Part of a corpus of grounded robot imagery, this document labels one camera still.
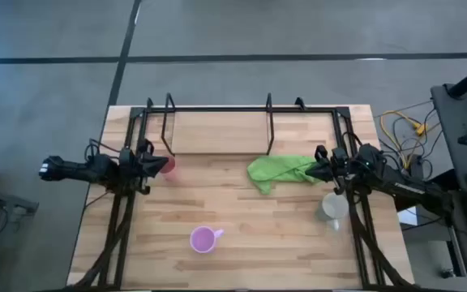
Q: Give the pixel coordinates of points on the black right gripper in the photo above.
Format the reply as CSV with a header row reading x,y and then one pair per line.
x,y
343,168

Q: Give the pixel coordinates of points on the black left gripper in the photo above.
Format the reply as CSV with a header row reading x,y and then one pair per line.
x,y
130,170

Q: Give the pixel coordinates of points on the salmon plastic cup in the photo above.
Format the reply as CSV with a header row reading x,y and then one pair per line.
x,y
170,166

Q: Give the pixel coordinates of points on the pink ribbed mug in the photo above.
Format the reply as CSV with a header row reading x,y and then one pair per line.
x,y
203,240

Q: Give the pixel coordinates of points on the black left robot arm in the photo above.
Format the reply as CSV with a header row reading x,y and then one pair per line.
x,y
75,170

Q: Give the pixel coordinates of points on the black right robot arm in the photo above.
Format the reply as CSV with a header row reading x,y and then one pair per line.
x,y
399,184

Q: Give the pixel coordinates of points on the green microfibre cloth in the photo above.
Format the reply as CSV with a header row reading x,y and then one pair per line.
x,y
276,169

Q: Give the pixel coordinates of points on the grey side desk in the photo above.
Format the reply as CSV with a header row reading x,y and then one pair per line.
x,y
456,134

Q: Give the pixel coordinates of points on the grey metal stand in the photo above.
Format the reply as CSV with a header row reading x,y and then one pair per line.
x,y
10,203

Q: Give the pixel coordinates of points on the black metal rig frame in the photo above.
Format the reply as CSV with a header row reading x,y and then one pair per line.
x,y
122,243

